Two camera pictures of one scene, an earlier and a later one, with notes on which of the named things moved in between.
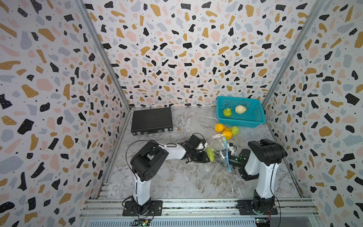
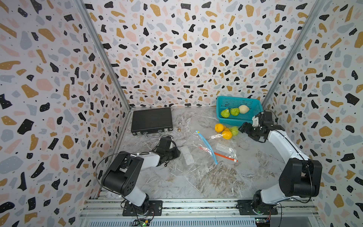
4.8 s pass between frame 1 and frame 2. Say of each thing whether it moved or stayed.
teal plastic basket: stayed
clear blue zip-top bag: moved
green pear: stayed
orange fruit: stayed
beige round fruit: moved
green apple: moved
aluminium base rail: stayed
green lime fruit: stayed
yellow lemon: stayed
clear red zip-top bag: moved
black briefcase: stayed
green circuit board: stayed
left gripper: moved
